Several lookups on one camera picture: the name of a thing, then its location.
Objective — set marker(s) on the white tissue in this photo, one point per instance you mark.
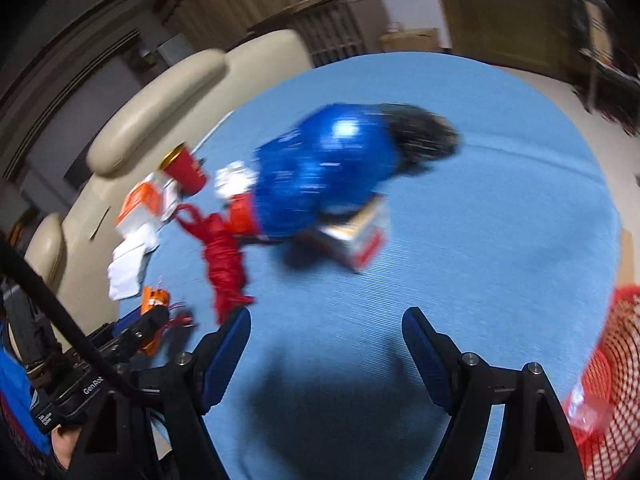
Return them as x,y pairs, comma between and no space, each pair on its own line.
127,265

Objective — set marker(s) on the wooden crib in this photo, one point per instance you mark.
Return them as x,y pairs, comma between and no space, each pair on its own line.
330,30

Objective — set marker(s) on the red paper cup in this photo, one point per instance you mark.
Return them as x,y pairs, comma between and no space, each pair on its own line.
187,167

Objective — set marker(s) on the blue plastic bag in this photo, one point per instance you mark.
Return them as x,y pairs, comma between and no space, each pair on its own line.
325,175

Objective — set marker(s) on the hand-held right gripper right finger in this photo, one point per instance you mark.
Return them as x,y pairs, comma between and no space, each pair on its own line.
425,355

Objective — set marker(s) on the cardboard box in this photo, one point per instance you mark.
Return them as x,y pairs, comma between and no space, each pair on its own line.
410,39

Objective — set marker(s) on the blue table cloth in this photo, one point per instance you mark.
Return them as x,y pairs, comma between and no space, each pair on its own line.
475,210

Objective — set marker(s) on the red plastic bag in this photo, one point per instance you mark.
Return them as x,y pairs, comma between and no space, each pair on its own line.
225,265

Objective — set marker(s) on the black plastic bag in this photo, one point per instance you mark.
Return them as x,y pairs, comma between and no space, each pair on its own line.
425,135

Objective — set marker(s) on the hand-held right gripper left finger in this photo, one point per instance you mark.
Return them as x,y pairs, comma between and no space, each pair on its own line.
230,355

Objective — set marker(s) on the orange and white carton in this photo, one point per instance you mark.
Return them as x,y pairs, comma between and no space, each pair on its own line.
140,202

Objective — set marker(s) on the cream leather sofa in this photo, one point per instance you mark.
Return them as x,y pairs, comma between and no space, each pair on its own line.
150,105

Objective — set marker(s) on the crumpled white paper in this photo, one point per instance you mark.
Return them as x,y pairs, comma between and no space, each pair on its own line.
232,177

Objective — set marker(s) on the red plastic basket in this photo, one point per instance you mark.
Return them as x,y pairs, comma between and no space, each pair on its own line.
615,360

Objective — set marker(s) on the beige curtain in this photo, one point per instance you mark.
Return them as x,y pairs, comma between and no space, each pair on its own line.
225,5

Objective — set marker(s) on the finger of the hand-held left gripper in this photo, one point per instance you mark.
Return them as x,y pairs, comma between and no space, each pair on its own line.
145,322

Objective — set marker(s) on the wooden door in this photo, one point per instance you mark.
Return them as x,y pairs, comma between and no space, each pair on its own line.
500,0

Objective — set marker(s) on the orange and white box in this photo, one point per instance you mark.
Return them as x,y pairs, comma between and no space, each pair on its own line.
355,245

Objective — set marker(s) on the orange snack packet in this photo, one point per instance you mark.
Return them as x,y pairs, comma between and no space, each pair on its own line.
152,299

